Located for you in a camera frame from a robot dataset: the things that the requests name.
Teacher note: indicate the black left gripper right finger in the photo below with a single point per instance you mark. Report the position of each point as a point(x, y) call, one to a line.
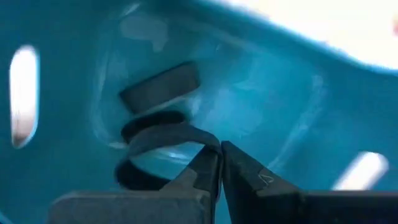
point(248, 193)

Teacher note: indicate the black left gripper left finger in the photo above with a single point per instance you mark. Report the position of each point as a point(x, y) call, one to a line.
point(186, 199)

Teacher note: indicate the black rubber band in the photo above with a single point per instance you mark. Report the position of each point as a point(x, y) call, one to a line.
point(158, 88)
point(168, 135)

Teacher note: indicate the teal plastic basket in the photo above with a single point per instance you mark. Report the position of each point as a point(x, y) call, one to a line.
point(280, 109)

